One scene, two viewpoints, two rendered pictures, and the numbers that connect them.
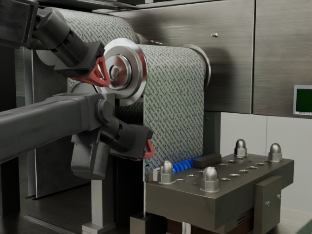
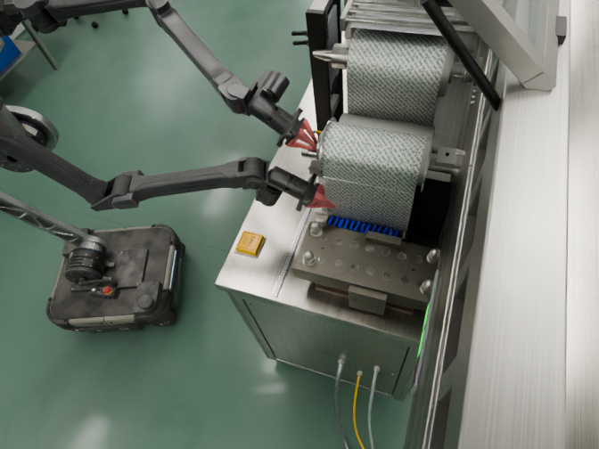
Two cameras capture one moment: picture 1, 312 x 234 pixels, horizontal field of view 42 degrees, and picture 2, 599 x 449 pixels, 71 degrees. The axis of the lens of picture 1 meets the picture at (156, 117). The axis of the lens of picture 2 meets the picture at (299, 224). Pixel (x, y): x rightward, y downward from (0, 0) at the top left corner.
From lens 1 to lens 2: 1.22 m
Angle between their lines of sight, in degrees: 79
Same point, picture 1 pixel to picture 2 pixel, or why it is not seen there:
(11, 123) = (175, 184)
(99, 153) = (265, 195)
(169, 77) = (356, 173)
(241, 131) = not seen: outside the picture
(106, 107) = (251, 184)
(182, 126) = (374, 205)
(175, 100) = (364, 188)
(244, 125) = not seen: outside the picture
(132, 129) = (299, 192)
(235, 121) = not seen: outside the picture
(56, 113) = (210, 181)
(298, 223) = (397, 330)
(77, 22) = (361, 62)
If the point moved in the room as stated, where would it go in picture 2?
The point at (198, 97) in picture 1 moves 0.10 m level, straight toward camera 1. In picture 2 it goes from (403, 196) to (365, 206)
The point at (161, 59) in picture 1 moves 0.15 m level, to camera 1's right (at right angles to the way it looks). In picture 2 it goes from (348, 159) to (374, 205)
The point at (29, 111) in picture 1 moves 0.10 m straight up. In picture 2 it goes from (189, 179) to (176, 154)
